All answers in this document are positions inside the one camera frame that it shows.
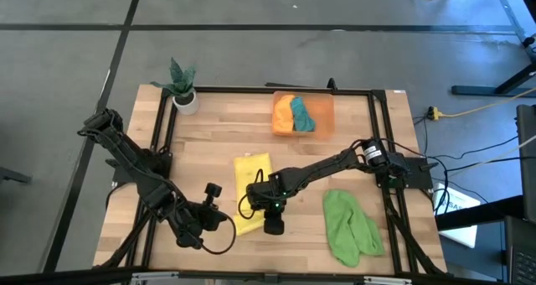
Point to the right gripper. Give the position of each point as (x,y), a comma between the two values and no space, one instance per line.
(268,197)

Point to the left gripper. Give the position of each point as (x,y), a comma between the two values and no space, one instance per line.
(201,222)

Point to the yellow microfiber towel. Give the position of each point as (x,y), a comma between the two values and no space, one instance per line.
(251,172)

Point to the green microfiber towel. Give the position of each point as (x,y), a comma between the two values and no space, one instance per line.
(347,226)

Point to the orange microfiber towel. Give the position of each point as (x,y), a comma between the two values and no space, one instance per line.
(283,113)

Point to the teal microfiber towel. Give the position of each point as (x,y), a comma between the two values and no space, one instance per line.
(302,115)

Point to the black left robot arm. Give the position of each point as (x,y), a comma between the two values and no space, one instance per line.
(134,167)

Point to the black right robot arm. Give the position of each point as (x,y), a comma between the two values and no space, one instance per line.
(343,163)

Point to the potted plant in white pot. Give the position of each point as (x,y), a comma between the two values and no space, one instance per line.
(186,105)

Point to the yellow power plug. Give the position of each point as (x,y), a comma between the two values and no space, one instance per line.
(435,113)

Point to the grey chair foot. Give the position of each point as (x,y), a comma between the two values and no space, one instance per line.
(12,176)

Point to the white cardboard box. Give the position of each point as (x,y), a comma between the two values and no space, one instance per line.
(460,234)

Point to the black desk bar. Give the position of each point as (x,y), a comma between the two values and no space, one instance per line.
(481,213)

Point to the black monitor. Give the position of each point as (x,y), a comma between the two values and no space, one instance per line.
(528,163)

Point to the black keyboard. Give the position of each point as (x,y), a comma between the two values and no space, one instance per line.
(523,260)

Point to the silver black front rail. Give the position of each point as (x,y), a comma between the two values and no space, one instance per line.
(268,278)

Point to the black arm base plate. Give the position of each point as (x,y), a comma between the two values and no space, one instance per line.
(123,177)
(419,178)

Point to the black desk leg frame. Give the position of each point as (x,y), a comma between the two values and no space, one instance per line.
(519,21)

